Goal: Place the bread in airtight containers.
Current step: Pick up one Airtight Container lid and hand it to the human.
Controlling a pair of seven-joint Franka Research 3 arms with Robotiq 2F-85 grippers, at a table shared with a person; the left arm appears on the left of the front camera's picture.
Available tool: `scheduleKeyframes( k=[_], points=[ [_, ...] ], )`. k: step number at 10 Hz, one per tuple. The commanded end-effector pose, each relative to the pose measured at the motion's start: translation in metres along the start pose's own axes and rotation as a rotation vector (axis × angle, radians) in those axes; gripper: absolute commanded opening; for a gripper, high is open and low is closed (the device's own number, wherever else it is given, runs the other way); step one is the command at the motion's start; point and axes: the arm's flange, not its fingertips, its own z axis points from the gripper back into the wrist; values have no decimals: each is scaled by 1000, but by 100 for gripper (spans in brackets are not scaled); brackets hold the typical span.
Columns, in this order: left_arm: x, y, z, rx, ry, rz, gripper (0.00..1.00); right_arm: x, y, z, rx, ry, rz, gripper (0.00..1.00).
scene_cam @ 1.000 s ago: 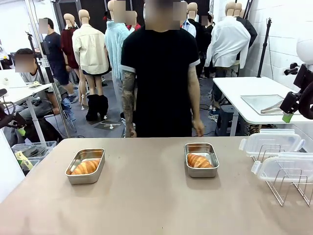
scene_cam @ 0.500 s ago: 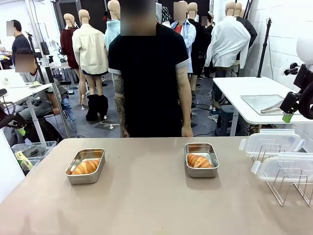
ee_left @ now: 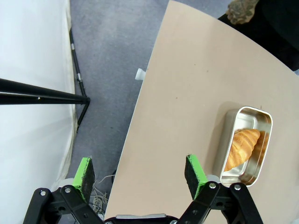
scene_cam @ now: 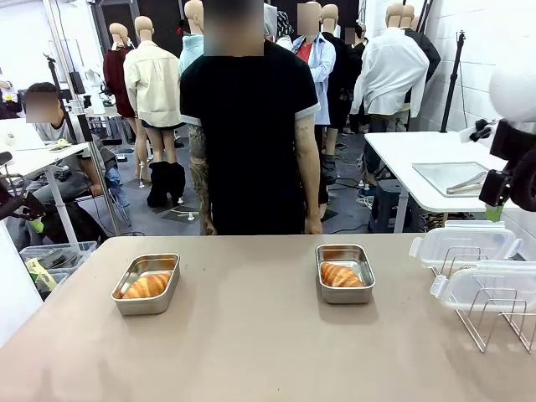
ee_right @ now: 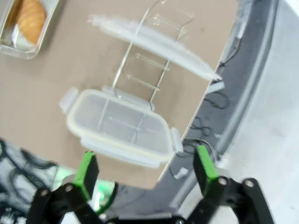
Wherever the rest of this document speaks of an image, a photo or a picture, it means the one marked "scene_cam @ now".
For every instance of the mannequin in black clothes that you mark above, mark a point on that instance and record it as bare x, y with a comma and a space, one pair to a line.
341, 75

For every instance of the rectangular steel food container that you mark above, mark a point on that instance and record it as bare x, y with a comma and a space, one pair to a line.
142, 305
347, 295

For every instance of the seated person in grey shirt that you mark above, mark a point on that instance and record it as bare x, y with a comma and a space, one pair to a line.
58, 167

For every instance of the dark plastic stool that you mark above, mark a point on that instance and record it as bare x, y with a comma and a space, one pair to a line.
387, 205

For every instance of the black light stand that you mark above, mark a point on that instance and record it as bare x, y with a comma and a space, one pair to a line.
63, 104

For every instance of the person's right hand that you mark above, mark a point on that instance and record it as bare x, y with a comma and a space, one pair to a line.
208, 228

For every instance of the white desk with leg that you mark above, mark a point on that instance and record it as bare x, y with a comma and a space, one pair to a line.
25, 155

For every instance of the mannequin in grey hood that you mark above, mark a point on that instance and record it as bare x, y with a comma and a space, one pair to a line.
278, 25

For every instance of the silver metal pole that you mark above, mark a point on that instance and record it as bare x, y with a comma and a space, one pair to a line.
79, 117

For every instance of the mannequin in maroon dress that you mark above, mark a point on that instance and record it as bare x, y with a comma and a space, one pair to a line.
117, 79

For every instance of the large white side table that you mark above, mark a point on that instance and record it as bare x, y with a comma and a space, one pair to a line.
402, 155

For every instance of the clear plastic storage bin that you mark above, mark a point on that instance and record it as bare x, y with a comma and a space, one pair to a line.
54, 259

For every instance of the mannequin in black jacket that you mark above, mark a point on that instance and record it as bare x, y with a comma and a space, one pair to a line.
425, 50

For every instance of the flat metal baking tray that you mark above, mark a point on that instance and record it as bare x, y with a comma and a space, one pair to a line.
444, 173

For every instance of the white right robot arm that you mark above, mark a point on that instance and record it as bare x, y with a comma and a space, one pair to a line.
513, 92

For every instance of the person in black t-shirt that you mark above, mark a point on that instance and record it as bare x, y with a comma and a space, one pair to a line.
251, 138

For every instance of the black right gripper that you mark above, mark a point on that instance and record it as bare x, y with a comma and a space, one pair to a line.
495, 188

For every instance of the tattooed right forearm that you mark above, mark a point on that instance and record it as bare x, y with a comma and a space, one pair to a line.
200, 176

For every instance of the golden croissant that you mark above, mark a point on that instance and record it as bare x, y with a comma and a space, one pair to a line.
341, 275
146, 285

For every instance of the person's left forearm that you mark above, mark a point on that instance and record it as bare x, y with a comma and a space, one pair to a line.
309, 167

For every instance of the mannequin in white shirt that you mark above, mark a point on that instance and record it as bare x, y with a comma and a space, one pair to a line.
393, 71

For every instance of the black tripod stand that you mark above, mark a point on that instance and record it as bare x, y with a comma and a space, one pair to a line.
454, 84

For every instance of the mannequin in cream jacket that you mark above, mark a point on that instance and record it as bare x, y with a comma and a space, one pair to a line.
153, 84

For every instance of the metal tongs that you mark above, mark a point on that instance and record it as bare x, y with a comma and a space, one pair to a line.
465, 186

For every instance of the clear plastic clip lid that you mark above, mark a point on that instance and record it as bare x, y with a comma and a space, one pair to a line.
494, 285
465, 245

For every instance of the black and white camera mount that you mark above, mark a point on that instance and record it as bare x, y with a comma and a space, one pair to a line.
479, 130

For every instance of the mannequin in light blue top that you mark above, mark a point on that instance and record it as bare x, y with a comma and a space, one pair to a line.
192, 46

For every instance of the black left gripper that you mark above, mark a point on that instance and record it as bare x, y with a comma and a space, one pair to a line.
10, 201

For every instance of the black fuzzy boots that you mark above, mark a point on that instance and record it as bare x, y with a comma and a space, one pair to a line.
167, 184

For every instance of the person's left hand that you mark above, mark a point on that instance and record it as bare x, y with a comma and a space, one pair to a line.
313, 226

